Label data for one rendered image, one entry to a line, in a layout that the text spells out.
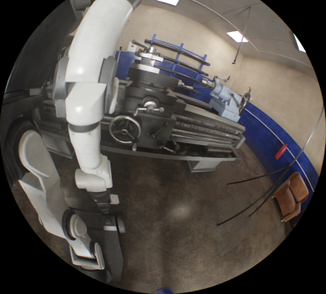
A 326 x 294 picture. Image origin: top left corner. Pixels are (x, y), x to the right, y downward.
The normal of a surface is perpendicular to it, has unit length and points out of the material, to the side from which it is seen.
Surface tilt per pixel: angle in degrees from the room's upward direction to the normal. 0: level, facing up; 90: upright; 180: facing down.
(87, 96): 43
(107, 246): 0
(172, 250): 0
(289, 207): 90
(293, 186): 101
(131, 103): 90
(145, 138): 90
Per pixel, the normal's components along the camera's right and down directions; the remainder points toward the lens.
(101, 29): 0.64, 0.38
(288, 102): -0.95, -0.17
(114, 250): 0.30, -0.78
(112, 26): 0.84, 0.34
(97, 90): 0.51, -0.19
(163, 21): 0.13, 0.60
